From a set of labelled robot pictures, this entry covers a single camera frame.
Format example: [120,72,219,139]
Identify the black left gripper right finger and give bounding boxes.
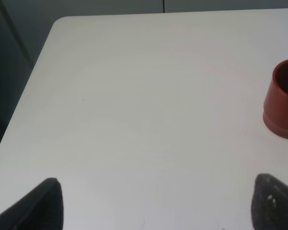
[251,173,288,230]

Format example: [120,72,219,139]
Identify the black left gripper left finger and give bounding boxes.
[0,178,64,230]

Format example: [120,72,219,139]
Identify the red plastic cup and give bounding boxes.
[263,59,288,139]

